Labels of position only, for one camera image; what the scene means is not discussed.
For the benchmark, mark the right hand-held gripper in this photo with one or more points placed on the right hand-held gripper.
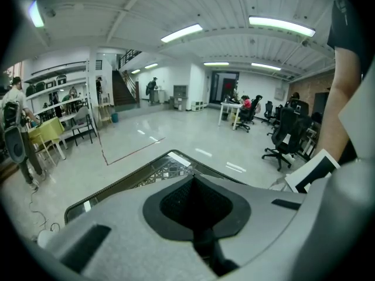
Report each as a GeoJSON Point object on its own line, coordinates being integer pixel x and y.
{"type": "Point", "coordinates": [315, 171]}

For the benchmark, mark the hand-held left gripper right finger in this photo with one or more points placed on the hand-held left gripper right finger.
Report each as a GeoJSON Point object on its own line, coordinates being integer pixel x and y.
{"type": "Point", "coordinates": [257, 227]}

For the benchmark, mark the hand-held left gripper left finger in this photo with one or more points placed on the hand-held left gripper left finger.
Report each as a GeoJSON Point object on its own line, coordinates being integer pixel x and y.
{"type": "Point", "coordinates": [132, 239]}

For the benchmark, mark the person's right forearm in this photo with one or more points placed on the person's right forearm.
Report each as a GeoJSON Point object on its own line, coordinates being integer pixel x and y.
{"type": "Point", "coordinates": [340, 98]}

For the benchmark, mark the black office chair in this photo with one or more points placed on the black office chair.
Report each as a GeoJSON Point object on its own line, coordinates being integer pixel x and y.
{"type": "Point", "coordinates": [288, 136]}
{"type": "Point", "coordinates": [249, 114]}
{"type": "Point", "coordinates": [269, 111]}

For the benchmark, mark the white round object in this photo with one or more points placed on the white round object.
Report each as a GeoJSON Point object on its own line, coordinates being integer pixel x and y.
{"type": "Point", "coordinates": [45, 237]}

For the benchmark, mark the white desk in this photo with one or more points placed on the white desk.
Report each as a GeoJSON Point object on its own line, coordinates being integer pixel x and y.
{"type": "Point", "coordinates": [230, 108]}

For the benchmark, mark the long ceiling light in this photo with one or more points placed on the long ceiling light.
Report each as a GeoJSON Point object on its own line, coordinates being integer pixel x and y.
{"type": "Point", "coordinates": [135, 71]}
{"type": "Point", "coordinates": [35, 15]}
{"type": "Point", "coordinates": [181, 33]}
{"type": "Point", "coordinates": [216, 63]}
{"type": "Point", "coordinates": [281, 26]}
{"type": "Point", "coordinates": [151, 65]}
{"type": "Point", "coordinates": [266, 66]}

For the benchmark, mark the teal waste bin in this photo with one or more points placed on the teal waste bin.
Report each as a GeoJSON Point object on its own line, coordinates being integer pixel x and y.
{"type": "Point", "coordinates": [115, 117]}

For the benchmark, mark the dark double door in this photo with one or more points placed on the dark double door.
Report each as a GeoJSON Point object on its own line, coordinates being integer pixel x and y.
{"type": "Point", "coordinates": [224, 88]}

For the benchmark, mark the wooden step stool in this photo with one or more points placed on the wooden step stool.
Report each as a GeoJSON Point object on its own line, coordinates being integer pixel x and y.
{"type": "Point", "coordinates": [105, 114]}

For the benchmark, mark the grey shell chair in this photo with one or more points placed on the grey shell chair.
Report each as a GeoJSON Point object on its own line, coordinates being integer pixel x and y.
{"type": "Point", "coordinates": [82, 119]}

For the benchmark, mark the white storage drawers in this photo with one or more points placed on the white storage drawers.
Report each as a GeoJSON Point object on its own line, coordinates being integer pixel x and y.
{"type": "Point", "coordinates": [199, 105]}

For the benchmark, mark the yellow-green covered table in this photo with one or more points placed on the yellow-green covered table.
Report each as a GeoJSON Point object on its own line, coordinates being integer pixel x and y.
{"type": "Point", "coordinates": [48, 129]}

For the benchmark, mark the person's black sleeve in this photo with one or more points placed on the person's black sleeve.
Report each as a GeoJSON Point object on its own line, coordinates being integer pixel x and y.
{"type": "Point", "coordinates": [345, 31]}

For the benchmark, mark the dark staircase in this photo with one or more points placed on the dark staircase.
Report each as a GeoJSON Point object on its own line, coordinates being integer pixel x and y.
{"type": "Point", "coordinates": [121, 89]}

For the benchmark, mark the grey cabinet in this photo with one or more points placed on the grey cabinet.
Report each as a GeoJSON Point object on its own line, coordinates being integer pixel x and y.
{"type": "Point", "coordinates": [180, 97]}

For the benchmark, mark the white shelf unit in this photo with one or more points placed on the white shelf unit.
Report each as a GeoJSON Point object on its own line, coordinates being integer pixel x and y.
{"type": "Point", "coordinates": [58, 86]}

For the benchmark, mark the grey wall box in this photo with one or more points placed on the grey wall box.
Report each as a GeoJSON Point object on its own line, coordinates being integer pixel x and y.
{"type": "Point", "coordinates": [279, 93]}

